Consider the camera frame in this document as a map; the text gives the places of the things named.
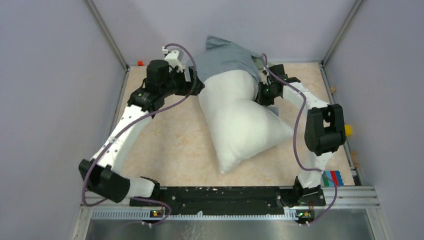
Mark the small wooden piece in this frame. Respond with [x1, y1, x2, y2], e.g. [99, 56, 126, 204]
[330, 86, 337, 94]

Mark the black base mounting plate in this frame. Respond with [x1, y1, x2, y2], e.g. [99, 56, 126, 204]
[129, 186, 326, 216]

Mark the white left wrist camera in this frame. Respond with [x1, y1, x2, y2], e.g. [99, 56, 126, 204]
[162, 46, 184, 73]

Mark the aluminium frame rail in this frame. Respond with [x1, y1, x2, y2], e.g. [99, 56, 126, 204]
[90, 186, 380, 223]

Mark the white pillow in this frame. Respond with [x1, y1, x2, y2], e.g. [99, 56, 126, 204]
[198, 70, 294, 174]

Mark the grey-blue and beige pillowcase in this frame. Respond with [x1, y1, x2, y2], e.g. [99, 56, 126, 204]
[194, 35, 279, 120]

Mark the small yellow block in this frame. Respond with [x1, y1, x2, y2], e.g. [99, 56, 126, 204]
[344, 124, 353, 137]

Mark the multicolour toy brick stack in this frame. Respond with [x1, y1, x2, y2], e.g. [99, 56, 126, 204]
[321, 170, 344, 188]

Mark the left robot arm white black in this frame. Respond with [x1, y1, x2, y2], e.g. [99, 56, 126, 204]
[78, 59, 205, 207]

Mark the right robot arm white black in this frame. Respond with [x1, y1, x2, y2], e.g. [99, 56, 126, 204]
[256, 64, 346, 207]

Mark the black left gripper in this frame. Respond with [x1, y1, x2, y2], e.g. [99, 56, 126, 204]
[161, 66, 205, 98]

